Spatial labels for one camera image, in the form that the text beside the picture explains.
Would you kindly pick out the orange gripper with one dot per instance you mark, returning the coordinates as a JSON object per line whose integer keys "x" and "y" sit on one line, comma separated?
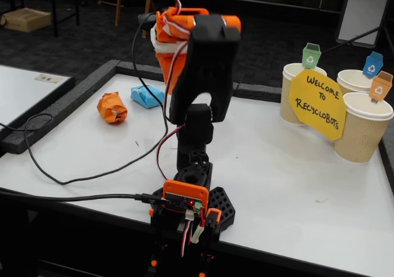
{"x": 166, "y": 62}

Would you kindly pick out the blue paper parcel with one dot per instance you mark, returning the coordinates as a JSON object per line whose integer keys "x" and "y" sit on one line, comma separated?
{"x": 146, "y": 98}

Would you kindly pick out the black and orange robot arm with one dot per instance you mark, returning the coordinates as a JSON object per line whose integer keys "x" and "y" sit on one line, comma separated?
{"x": 209, "y": 67}

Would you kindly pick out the white tape wrap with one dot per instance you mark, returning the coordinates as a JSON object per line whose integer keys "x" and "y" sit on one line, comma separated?
{"x": 166, "y": 47}

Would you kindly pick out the orange paper parcel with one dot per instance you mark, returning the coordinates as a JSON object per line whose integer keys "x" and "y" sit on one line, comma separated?
{"x": 109, "y": 107}

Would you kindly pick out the short dark foam strip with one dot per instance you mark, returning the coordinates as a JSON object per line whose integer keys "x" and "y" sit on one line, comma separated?
{"x": 258, "y": 92}

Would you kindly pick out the long dark foam strip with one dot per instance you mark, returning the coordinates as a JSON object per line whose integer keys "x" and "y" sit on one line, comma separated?
{"x": 61, "y": 106}

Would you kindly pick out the orange controller board case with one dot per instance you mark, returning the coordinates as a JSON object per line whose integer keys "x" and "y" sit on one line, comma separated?
{"x": 184, "y": 191}

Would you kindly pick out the small paper sticker label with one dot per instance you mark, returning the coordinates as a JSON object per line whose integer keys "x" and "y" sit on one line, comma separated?
{"x": 47, "y": 78}

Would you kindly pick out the ribbed brown paper cup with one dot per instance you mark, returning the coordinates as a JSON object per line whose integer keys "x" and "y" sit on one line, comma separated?
{"x": 287, "y": 110}
{"x": 351, "y": 80}
{"x": 360, "y": 135}

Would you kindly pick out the green recycling bin tag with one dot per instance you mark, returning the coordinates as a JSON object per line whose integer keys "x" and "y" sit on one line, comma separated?
{"x": 311, "y": 58}

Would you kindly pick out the yellow welcome paper sign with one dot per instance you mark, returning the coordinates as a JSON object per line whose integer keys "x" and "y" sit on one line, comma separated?
{"x": 317, "y": 104}

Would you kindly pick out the brown cardboard box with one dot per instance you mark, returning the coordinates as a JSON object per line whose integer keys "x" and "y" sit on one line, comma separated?
{"x": 26, "y": 20}

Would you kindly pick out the black slanted stand bar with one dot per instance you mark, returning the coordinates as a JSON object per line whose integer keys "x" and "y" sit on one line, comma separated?
{"x": 354, "y": 39}

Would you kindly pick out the blue recycling bin tag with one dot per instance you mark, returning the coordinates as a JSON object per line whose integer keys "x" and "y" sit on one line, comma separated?
{"x": 372, "y": 67}

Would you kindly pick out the orange recycling bin tag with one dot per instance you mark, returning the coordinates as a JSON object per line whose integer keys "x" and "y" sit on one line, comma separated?
{"x": 380, "y": 89}

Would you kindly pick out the black table leg frame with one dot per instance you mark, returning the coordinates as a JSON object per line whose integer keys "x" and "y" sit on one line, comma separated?
{"x": 54, "y": 18}

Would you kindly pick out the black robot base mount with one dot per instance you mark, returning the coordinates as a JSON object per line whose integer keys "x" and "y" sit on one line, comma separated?
{"x": 221, "y": 203}

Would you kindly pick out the whiteboard with black frame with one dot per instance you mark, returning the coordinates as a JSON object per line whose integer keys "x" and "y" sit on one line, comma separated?
{"x": 18, "y": 89}

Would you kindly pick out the white panel black frame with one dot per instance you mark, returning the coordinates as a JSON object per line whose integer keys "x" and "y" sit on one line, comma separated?
{"x": 363, "y": 12}

